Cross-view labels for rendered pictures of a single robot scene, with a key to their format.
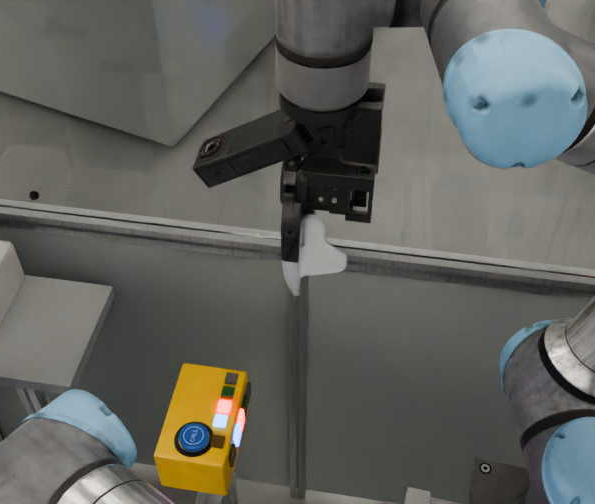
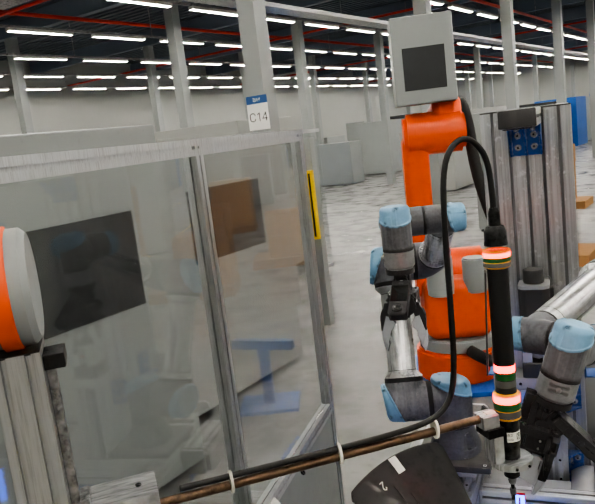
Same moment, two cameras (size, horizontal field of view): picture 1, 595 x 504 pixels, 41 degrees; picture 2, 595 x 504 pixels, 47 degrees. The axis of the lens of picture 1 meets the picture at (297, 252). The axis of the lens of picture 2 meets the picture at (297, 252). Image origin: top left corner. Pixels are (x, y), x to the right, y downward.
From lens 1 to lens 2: 1.71 m
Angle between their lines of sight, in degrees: 77
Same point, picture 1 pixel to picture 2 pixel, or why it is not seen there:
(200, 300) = not seen: outside the picture
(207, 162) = (405, 307)
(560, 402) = (422, 385)
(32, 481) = (543, 317)
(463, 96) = (460, 213)
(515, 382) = (406, 401)
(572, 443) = (442, 380)
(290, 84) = (410, 259)
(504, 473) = not seen: hidden behind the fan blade
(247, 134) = (398, 295)
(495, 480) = not seen: hidden behind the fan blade
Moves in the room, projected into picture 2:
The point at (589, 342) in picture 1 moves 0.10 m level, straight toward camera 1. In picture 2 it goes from (408, 360) to (438, 364)
